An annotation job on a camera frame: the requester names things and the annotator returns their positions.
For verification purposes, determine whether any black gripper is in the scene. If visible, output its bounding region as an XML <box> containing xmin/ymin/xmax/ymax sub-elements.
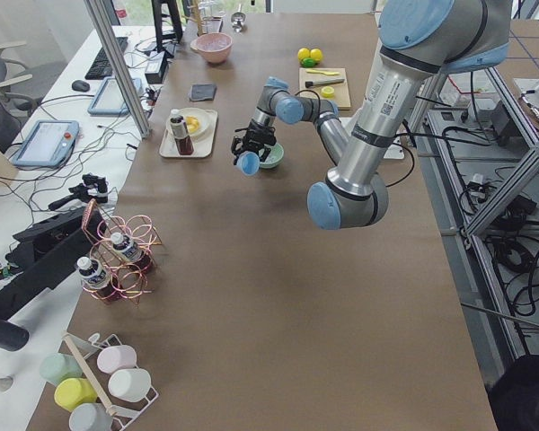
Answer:
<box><xmin>231</xmin><ymin>119</ymin><xmax>277</xmax><ymax>165</ymax></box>

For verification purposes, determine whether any blue plastic cup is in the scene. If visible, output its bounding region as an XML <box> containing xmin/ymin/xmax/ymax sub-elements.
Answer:
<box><xmin>235</xmin><ymin>151</ymin><xmax>260</xmax><ymax>176</ymax></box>

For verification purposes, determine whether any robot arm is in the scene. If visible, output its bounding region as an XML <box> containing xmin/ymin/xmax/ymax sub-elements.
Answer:
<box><xmin>231</xmin><ymin>1</ymin><xmax>512</xmax><ymax>230</ymax></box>

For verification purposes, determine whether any pink ribbed ice bowl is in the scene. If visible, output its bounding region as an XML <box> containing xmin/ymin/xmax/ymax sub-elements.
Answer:
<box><xmin>190</xmin><ymin>32</ymin><xmax>233</xmax><ymax>64</ymax></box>

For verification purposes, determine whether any clear ice cubes pile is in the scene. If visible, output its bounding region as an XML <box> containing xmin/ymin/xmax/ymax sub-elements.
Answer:
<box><xmin>197</xmin><ymin>33</ymin><xmax>232</xmax><ymax>52</ymax></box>

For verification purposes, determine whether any metal ice scoop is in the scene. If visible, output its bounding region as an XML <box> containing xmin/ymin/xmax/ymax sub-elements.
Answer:
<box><xmin>231</xmin><ymin>4</ymin><xmax>246</xmax><ymax>32</ymax></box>

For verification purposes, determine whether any beige serving tray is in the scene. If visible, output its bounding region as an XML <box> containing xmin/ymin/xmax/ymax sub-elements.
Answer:
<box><xmin>159</xmin><ymin>107</ymin><xmax>218</xmax><ymax>158</ymax></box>

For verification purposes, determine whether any white plate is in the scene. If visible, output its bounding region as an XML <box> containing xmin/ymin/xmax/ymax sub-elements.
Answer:
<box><xmin>170</xmin><ymin>108</ymin><xmax>212</xmax><ymax>138</ymax></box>

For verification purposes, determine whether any grey folded cloth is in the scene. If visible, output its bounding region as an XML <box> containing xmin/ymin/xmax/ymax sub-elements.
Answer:
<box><xmin>189</xmin><ymin>83</ymin><xmax>217</xmax><ymax>101</ymax></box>

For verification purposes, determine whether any dark tea bottle on tray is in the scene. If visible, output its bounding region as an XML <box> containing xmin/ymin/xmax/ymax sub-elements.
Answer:
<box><xmin>169</xmin><ymin>110</ymin><xmax>194</xmax><ymax>156</ymax></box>

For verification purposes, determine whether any steel muddler black tip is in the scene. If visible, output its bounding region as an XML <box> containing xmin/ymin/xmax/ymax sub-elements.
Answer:
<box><xmin>304</xmin><ymin>77</ymin><xmax>345</xmax><ymax>89</ymax></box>

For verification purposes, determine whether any half lemon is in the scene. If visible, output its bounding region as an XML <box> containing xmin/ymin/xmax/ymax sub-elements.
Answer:
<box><xmin>320</xmin><ymin>86</ymin><xmax>335</xmax><ymax>98</ymax></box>

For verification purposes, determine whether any green lime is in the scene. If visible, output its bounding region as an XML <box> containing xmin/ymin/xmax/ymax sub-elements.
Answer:
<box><xmin>301</xmin><ymin>57</ymin><xmax>316</xmax><ymax>68</ymax></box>

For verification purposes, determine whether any wooden cutting board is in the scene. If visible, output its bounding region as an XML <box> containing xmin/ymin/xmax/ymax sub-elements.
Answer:
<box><xmin>298</xmin><ymin>67</ymin><xmax>351</xmax><ymax>110</ymax></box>

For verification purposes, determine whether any whole yellow lemon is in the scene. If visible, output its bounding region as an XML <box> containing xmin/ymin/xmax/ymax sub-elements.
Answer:
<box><xmin>310</xmin><ymin>48</ymin><xmax>323</xmax><ymax>64</ymax></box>
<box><xmin>297</xmin><ymin>48</ymin><xmax>311</xmax><ymax>63</ymax></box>

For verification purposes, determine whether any wooden glass stand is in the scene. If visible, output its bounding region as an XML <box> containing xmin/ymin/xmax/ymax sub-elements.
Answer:
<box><xmin>182</xmin><ymin>0</ymin><xmax>215</xmax><ymax>36</ymax></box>

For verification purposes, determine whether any blue teach pendant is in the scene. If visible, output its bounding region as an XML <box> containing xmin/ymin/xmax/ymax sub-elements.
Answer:
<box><xmin>87</xmin><ymin>76</ymin><xmax>129</xmax><ymax>117</ymax></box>
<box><xmin>11</xmin><ymin>120</ymin><xmax>80</xmax><ymax>169</ymax></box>

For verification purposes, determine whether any tea bottle in rack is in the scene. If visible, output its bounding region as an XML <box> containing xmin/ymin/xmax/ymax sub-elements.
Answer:
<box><xmin>110</xmin><ymin>232</ymin><xmax>152</xmax><ymax>273</ymax></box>
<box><xmin>76</xmin><ymin>256</ymin><xmax>119</xmax><ymax>303</ymax></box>

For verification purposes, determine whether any black keyboard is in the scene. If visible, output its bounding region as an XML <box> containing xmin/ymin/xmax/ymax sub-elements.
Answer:
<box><xmin>84</xmin><ymin>36</ymin><xmax>128</xmax><ymax>80</ymax></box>

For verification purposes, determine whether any black computer mouse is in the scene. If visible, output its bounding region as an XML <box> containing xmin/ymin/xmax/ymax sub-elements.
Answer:
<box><xmin>71</xmin><ymin>80</ymin><xmax>90</xmax><ymax>92</ymax></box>

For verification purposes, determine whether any black equipment case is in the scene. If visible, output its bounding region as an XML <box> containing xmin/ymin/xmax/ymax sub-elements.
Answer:
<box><xmin>0</xmin><ymin>207</ymin><xmax>91</xmax><ymax>320</ymax></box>

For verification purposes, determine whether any pink cup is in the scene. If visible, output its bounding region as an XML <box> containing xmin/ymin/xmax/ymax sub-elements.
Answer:
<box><xmin>97</xmin><ymin>345</ymin><xmax>137</xmax><ymax>374</ymax></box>

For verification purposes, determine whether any white cup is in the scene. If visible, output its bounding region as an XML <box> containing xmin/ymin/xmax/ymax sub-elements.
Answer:
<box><xmin>108</xmin><ymin>368</ymin><xmax>152</xmax><ymax>402</ymax></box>

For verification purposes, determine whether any mint green cup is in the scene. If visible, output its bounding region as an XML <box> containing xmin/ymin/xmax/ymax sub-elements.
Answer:
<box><xmin>40</xmin><ymin>353</ymin><xmax>83</xmax><ymax>386</ymax></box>

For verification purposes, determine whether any yellow cup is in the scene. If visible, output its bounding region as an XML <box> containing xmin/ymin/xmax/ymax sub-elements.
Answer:
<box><xmin>54</xmin><ymin>377</ymin><xmax>98</xmax><ymax>412</ymax></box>

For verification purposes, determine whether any grey cup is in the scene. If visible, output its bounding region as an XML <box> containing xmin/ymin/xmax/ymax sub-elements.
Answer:
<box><xmin>68</xmin><ymin>403</ymin><xmax>113</xmax><ymax>431</ymax></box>

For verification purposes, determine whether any black gimbal handle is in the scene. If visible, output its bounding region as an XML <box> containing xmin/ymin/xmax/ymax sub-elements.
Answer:
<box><xmin>48</xmin><ymin>173</ymin><xmax>109</xmax><ymax>211</ymax></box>

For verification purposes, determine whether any copper wire bottle rack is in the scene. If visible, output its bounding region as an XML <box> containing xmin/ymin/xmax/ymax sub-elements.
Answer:
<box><xmin>81</xmin><ymin>199</ymin><xmax>162</xmax><ymax>304</ymax></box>

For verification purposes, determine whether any aluminium frame post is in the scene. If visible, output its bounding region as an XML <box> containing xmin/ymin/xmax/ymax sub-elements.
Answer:
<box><xmin>84</xmin><ymin>0</ymin><xmax>151</xmax><ymax>138</ymax></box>

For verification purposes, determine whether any white wire cup rack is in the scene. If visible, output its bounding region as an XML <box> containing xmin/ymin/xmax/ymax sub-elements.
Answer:
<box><xmin>62</xmin><ymin>332</ymin><xmax>159</xmax><ymax>430</ymax></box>

